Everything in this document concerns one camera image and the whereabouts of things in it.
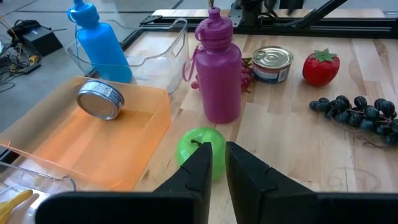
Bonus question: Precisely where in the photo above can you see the tin can blue label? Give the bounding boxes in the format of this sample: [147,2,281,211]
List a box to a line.
[75,79,126,121]

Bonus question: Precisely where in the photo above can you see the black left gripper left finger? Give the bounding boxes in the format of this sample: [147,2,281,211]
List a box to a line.
[154,141,214,224]

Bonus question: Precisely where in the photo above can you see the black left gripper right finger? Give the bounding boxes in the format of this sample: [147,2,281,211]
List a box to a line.
[225,141,318,224]

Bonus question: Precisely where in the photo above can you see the clear plastic bin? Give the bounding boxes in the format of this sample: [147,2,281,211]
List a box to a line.
[65,17,190,95]
[0,161,78,224]

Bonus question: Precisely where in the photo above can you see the orange plastic bin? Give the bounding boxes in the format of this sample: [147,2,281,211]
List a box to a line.
[0,75,172,192]

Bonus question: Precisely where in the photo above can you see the magenta squeeze bottle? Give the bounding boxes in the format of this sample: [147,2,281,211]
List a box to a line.
[182,6,243,124]

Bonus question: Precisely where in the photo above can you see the tin can gold lid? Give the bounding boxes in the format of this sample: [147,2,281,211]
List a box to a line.
[251,45,294,85]

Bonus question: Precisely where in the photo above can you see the black aluminium table frame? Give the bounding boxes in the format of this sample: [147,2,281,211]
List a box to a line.
[119,0,398,52]

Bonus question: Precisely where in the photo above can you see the green toy apple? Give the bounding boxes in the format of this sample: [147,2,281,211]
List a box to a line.
[175,126,227,182]

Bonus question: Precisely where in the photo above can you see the yellow toy banana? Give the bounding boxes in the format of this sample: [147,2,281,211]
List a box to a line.
[0,189,34,224]

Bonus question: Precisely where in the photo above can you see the blue squeeze bottle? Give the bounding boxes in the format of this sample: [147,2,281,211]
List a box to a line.
[67,0,134,84]

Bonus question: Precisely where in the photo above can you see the dark blue toy grape bunch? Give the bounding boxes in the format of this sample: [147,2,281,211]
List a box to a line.
[308,95,398,149]

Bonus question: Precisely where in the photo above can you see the red toy strawberry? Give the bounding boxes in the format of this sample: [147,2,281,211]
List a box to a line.
[302,48,341,87]

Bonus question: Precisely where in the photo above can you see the black floor box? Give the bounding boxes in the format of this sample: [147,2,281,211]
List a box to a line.
[7,19,65,57]

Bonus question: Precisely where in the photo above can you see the red toy grape bunch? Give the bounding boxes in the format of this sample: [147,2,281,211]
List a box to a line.
[190,57,255,94]

